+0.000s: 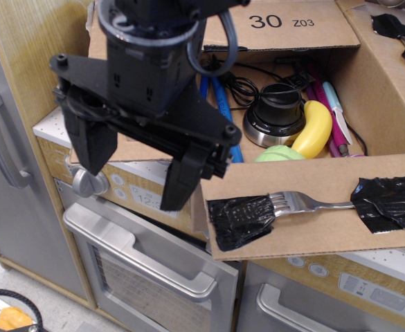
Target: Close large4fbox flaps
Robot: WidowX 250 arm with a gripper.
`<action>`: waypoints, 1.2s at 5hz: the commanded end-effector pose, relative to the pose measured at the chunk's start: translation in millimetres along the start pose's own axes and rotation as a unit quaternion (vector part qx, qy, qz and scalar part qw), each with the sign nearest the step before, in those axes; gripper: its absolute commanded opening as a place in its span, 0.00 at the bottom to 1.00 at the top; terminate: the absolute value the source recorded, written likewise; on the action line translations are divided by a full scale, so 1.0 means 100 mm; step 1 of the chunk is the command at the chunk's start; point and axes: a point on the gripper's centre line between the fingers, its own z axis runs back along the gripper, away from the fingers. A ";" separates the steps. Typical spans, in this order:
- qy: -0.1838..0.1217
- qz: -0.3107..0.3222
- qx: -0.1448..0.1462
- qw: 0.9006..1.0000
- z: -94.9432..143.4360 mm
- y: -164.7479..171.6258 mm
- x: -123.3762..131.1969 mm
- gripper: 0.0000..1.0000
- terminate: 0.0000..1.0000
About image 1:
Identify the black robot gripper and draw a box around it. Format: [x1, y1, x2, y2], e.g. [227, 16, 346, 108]
[49, 24, 241, 211]

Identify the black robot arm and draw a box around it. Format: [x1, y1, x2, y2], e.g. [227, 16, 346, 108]
[49, 1, 242, 211]

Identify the silver oven knob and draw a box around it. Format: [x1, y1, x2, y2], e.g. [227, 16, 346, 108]
[72, 165, 109, 198]

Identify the blue marker pen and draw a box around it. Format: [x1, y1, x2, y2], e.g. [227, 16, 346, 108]
[199, 76, 244, 163]

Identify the black tape patch left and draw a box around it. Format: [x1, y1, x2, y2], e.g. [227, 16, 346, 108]
[208, 196, 276, 252]

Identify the black tape patch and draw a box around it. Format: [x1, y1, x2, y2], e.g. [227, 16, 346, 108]
[208, 196, 276, 252]
[350, 177, 405, 234]

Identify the toy oven with silver door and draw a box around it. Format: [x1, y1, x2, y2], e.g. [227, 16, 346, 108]
[63, 203, 239, 331]

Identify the grey toy fridge door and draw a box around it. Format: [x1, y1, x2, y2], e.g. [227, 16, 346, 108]
[0, 62, 88, 303]

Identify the green toy ball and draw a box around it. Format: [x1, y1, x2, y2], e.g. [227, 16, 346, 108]
[255, 145, 305, 163]

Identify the black silver 3D mouse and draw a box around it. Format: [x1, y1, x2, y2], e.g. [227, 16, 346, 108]
[243, 83, 306, 147]

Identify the silver metal fork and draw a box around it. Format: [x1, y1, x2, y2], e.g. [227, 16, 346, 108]
[269, 191, 354, 217]

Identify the yellow toy banana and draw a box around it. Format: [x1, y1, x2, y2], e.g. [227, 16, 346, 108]
[291, 100, 332, 159]

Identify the magenta pen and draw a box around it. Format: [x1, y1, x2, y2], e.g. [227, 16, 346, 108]
[305, 62, 350, 157]

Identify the orange object on floor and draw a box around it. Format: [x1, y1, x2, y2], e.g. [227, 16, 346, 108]
[0, 306, 33, 331]

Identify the toy dishwasher silver door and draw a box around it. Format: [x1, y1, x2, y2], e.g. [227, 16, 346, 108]
[236, 262, 405, 331]

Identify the black tape patch right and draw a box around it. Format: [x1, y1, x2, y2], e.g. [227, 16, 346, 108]
[350, 177, 405, 234]

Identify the large cardboard box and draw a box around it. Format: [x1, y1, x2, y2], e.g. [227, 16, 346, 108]
[69, 0, 405, 261]

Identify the wooden toy kitchen frame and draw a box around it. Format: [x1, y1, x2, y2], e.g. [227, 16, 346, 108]
[0, 1, 405, 331]

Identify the black thin cable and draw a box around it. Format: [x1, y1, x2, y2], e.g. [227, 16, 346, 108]
[205, 55, 314, 108]

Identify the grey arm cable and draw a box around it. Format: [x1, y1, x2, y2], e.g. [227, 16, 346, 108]
[186, 10, 239, 77]

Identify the light blue handled knife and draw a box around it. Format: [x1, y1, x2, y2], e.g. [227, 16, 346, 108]
[323, 82, 353, 145]

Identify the black ring object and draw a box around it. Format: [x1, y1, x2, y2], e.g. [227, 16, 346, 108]
[0, 288, 44, 331]

